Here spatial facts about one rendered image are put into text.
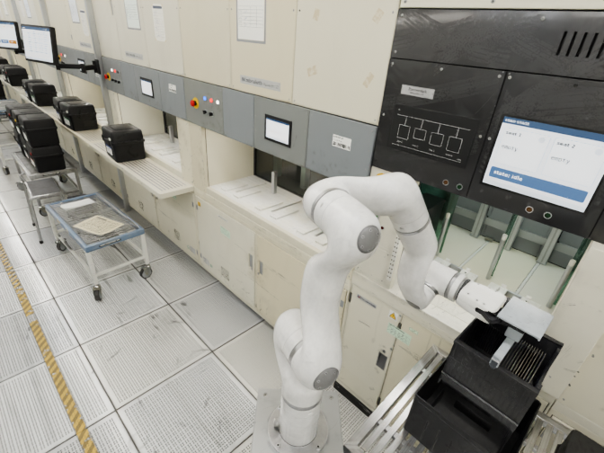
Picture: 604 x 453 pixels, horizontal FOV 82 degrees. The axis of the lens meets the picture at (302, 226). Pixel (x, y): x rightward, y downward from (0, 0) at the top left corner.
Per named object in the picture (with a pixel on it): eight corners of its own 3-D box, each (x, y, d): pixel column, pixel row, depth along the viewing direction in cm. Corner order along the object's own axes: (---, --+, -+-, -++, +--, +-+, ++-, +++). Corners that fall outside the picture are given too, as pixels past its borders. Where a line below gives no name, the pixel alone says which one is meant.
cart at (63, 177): (17, 190, 414) (3, 150, 391) (67, 180, 448) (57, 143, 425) (36, 218, 358) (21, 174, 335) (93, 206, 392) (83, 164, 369)
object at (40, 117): (22, 140, 350) (13, 114, 337) (55, 137, 367) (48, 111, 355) (29, 148, 331) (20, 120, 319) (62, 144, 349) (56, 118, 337)
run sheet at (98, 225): (70, 226, 263) (69, 225, 262) (98, 214, 282) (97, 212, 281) (100, 237, 253) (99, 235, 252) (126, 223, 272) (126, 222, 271)
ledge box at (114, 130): (103, 154, 308) (97, 124, 295) (136, 149, 325) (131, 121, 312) (114, 164, 289) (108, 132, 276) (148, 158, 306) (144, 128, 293)
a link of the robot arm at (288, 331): (291, 417, 94) (297, 356, 82) (266, 365, 108) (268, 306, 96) (330, 401, 99) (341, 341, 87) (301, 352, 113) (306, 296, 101)
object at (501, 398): (466, 351, 117) (500, 277, 102) (531, 394, 104) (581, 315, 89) (430, 394, 101) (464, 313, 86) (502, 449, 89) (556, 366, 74)
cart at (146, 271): (53, 250, 312) (37, 201, 289) (112, 231, 347) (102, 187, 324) (96, 304, 257) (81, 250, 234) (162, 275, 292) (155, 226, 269)
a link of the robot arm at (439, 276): (441, 292, 96) (459, 267, 98) (401, 270, 104) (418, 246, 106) (443, 304, 102) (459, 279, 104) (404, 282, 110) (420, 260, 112)
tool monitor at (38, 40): (29, 72, 293) (14, 22, 276) (93, 72, 326) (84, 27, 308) (41, 78, 269) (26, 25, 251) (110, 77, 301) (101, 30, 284)
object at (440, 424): (442, 379, 130) (455, 347, 122) (521, 435, 113) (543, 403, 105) (402, 427, 113) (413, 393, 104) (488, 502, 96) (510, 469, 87)
